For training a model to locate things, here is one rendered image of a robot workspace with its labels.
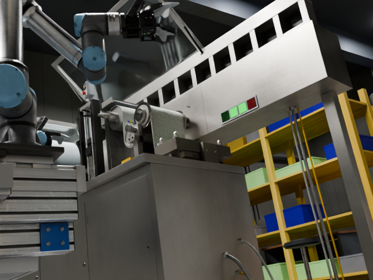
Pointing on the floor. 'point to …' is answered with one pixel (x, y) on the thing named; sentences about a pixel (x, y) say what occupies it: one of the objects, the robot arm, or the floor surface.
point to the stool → (303, 251)
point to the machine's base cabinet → (160, 229)
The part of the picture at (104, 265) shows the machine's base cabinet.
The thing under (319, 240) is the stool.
